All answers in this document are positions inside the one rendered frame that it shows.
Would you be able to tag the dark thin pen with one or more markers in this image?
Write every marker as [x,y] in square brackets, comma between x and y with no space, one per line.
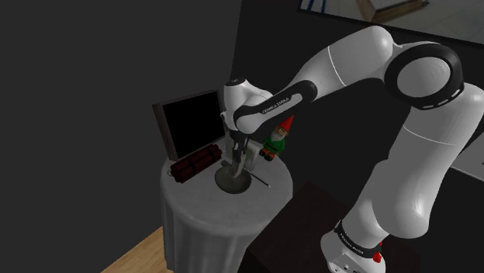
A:
[261,181]

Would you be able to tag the black screen monitor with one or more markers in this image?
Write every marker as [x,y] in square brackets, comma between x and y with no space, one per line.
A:
[193,123]

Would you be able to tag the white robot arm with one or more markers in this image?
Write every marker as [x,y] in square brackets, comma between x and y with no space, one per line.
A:
[401,158]

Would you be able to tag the grey round dish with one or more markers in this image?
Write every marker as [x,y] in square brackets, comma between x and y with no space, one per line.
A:
[227,183]

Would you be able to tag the garden gnome figure red hat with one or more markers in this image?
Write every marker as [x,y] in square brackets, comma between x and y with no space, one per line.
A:
[274,145]

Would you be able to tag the round table with white cloth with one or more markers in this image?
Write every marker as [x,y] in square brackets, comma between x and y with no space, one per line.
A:
[211,215]

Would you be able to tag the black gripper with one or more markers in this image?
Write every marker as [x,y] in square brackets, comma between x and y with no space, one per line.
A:
[239,140]

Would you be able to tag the dark red dynamite bundle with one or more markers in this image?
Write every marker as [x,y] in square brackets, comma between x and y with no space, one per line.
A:
[194,163]

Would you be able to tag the dark robot stand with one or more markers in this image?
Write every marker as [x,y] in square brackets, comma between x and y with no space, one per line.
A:
[302,230]

